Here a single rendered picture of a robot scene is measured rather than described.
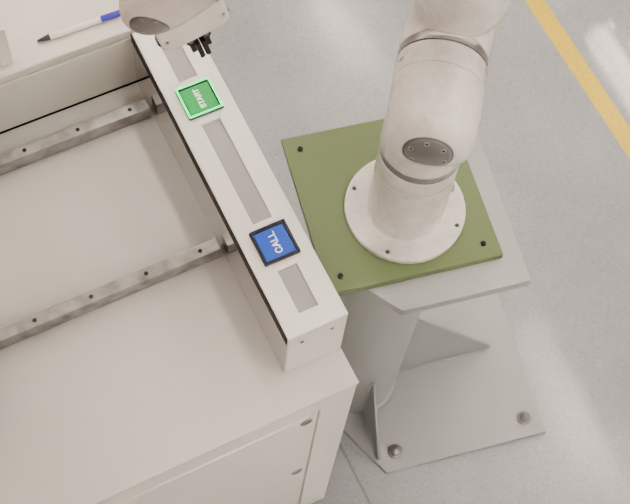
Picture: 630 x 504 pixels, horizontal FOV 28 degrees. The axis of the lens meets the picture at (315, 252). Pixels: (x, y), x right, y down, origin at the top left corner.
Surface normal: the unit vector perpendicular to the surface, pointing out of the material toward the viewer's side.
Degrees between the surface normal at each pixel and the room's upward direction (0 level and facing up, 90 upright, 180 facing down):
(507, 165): 0
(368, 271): 3
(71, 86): 90
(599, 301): 0
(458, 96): 25
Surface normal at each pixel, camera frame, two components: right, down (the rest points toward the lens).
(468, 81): 0.62, -0.26
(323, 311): 0.06, -0.41
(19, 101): 0.44, 0.83
